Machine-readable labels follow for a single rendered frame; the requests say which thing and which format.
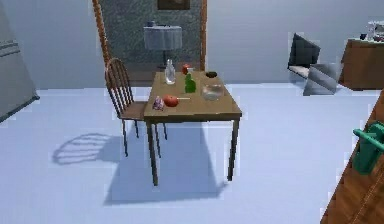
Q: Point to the green glass bottle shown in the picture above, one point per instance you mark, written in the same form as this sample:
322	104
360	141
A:
190	84

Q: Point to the clear glass bottle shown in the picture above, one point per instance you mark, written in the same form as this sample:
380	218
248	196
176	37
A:
170	72

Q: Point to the brown wooden dining table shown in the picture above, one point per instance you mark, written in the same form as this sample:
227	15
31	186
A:
196	106

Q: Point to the thin yellow pencil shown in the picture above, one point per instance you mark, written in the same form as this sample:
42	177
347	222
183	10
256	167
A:
184	98

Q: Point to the red tomato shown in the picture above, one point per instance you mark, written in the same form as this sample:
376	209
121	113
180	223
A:
171	100

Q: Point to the clear glass bowl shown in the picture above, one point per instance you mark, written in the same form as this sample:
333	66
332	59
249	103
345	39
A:
212	92

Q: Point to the purple crumpled object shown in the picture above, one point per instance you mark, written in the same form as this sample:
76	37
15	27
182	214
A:
158	103

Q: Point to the small dark bowl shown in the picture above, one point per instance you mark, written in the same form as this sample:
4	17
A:
211	74

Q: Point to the small red apple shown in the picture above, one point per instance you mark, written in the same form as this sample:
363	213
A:
186	68

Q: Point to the brown wooden spindle chair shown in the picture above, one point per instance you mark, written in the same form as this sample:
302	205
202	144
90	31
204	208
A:
120	87

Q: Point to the round table with grey cloth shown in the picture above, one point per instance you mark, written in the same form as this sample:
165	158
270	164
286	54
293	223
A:
163	38

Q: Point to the small blue cup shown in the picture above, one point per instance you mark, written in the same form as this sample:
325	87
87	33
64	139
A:
151	23

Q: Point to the dark grey armchair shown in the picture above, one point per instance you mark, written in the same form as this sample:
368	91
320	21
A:
308	63

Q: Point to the brown wooden cabinet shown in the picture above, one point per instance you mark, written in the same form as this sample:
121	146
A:
363	65

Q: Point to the green towel holder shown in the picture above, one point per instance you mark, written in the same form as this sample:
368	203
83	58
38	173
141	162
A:
368	150

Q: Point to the grey fridge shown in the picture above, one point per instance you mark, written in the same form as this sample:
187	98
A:
13	73

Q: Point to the brown wooden door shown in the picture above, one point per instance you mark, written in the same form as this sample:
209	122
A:
360	186

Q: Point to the small dark mug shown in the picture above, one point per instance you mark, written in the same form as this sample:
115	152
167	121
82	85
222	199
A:
363	36

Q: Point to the white kitchen appliance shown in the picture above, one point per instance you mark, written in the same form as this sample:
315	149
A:
376	30

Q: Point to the dark framed wall picture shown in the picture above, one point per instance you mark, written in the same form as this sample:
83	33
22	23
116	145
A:
173	4

